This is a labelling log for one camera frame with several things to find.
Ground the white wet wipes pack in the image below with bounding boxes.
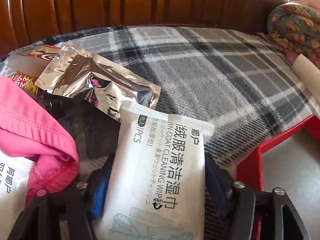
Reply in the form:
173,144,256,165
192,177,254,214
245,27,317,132
94,101,215,239

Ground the floral fabric bundle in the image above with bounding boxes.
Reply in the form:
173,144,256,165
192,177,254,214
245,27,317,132
267,1,319,67

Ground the colourful snack bag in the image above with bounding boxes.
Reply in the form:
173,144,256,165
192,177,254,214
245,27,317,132
9,73,39,94

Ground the grey plaid blanket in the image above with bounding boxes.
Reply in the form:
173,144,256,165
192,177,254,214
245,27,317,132
0,26,320,240

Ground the clear snack packet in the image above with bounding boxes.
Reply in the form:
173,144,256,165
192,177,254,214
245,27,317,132
4,44,61,78

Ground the pink garment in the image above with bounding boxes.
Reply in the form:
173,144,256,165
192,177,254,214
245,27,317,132
1,76,80,202

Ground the red box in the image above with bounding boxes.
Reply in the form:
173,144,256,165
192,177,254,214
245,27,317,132
236,115,319,239

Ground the white paper roll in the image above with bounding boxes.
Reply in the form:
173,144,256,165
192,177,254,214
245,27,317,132
292,54,319,118

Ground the brown wooden headboard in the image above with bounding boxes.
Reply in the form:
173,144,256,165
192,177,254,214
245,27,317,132
1,0,296,56

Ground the silver foil pouch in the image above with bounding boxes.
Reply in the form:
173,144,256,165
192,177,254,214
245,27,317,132
36,41,161,120

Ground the dark grey garment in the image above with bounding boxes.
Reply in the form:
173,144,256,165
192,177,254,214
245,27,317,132
24,89,120,169

